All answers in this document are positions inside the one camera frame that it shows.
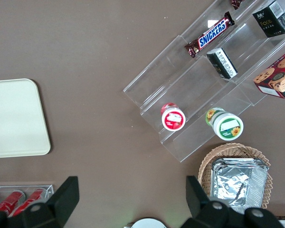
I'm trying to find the green lid sunflower cup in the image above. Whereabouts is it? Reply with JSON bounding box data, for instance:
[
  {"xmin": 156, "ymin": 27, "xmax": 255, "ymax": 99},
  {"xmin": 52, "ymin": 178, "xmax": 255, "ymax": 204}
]
[{"xmin": 205, "ymin": 107, "xmax": 244, "ymax": 141}]

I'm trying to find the Snickers chocolate bar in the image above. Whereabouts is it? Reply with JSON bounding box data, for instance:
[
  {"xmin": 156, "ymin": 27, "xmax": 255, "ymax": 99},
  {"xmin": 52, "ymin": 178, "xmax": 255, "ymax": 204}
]
[
  {"xmin": 229, "ymin": 0, "xmax": 247, "ymax": 10},
  {"xmin": 184, "ymin": 11, "xmax": 236, "ymax": 59}
]

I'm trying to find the small black carton box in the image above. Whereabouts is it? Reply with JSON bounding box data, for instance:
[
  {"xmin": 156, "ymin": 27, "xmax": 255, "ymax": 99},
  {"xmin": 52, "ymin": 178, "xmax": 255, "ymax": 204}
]
[
  {"xmin": 252, "ymin": 0, "xmax": 285, "ymax": 38},
  {"xmin": 206, "ymin": 47, "xmax": 238, "ymax": 80}
]

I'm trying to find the red chocolate chip cookie box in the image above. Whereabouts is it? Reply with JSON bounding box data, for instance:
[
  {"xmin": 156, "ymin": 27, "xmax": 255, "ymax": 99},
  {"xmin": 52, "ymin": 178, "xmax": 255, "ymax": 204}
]
[{"xmin": 253, "ymin": 47, "xmax": 285, "ymax": 100}]

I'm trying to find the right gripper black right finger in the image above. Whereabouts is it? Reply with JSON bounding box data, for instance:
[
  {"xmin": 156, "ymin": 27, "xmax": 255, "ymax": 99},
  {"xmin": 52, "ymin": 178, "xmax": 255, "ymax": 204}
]
[{"xmin": 181, "ymin": 175, "xmax": 285, "ymax": 228}]

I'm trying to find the clear acrylic bottle rack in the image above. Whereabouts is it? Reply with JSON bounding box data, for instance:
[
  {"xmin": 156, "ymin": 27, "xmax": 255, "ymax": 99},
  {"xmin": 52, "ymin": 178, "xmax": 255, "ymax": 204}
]
[{"xmin": 0, "ymin": 184, "xmax": 55, "ymax": 218}]

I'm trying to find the red cola bottle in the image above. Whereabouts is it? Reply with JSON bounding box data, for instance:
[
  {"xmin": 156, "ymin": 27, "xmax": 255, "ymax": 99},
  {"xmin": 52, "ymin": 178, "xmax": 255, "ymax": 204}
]
[
  {"xmin": 11, "ymin": 188, "xmax": 47, "ymax": 217},
  {"xmin": 0, "ymin": 191, "xmax": 26, "ymax": 213}
]

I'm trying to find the light wicker basket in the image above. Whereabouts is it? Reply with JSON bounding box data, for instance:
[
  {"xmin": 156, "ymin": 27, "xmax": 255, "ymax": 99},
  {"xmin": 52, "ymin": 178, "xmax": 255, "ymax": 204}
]
[{"xmin": 198, "ymin": 142, "xmax": 274, "ymax": 209}]

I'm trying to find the clear acrylic stepped display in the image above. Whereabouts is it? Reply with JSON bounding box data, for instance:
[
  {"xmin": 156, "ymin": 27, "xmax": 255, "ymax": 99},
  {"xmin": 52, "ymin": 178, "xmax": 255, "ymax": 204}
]
[{"xmin": 123, "ymin": 0, "xmax": 285, "ymax": 163}]

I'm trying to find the cream plastic serving tray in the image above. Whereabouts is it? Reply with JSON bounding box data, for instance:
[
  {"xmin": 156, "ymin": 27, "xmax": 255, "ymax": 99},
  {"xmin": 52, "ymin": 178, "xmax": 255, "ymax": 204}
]
[{"xmin": 0, "ymin": 78, "xmax": 51, "ymax": 159}]

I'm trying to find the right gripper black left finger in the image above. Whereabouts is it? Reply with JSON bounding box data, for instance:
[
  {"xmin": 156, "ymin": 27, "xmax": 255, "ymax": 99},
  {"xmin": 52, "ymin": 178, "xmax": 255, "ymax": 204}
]
[{"xmin": 0, "ymin": 176, "xmax": 80, "ymax": 228}]

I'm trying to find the red lid strawberry cup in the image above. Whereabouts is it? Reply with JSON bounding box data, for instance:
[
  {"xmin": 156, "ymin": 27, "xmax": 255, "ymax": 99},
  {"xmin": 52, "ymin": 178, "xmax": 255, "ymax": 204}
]
[{"xmin": 161, "ymin": 102, "xmax": 186, "ymax": 132}]

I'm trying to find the aluminium foil tray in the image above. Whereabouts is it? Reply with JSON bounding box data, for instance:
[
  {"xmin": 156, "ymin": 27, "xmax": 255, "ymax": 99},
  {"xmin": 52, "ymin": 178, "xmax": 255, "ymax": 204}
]
[{"xmin": 210, "ymin": 158, "xmax": 269, "ymax": 214}]

